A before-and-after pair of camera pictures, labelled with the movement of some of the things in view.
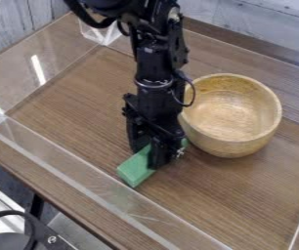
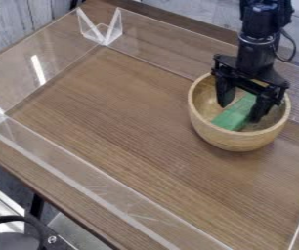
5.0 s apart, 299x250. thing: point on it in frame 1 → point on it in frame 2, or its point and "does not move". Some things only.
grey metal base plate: [48, 239] does not move
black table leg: [38, 205] does not move
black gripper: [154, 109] → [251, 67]
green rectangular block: [135, 169] → [234, 116]
